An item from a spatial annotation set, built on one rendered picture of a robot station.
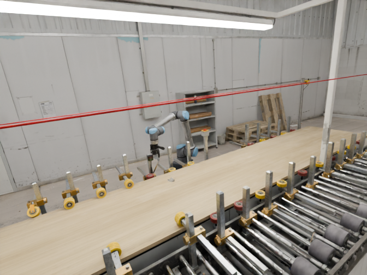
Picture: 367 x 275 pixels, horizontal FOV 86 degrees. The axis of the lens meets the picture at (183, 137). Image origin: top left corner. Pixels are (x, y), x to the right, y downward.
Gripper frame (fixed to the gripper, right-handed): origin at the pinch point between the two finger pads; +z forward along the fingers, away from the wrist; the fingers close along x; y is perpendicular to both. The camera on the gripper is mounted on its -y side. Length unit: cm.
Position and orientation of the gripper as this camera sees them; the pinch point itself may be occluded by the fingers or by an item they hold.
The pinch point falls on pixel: (158, 159)
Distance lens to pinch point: 231.7
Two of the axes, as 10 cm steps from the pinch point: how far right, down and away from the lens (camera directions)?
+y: -8.5, 2.1, -4.8
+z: 0.8, 9.6, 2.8
